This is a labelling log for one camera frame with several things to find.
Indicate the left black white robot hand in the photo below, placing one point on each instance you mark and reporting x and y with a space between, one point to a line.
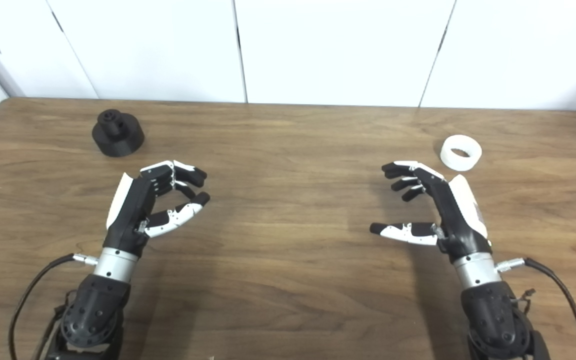
130 210

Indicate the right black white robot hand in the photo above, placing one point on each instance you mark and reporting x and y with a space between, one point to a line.
455 220

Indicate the round black plastic part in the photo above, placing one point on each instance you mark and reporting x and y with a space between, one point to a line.
118 142

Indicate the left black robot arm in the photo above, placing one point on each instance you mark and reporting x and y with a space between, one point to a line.
95 310

